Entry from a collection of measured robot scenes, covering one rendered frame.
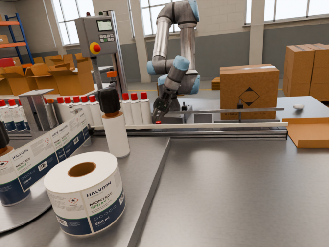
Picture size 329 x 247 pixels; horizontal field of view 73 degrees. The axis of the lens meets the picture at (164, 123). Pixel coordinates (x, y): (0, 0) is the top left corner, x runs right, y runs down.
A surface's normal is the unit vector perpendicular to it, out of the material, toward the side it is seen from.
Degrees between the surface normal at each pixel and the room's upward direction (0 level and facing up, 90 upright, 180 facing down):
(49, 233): 0
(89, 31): 90
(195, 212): 0
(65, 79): 90
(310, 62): 90
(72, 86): 90
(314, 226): 0
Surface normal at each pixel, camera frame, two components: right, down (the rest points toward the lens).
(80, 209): 0.14, 0.36
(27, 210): -0.11, -0.92
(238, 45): -0.38, 0.38
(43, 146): 0.95, 0.02
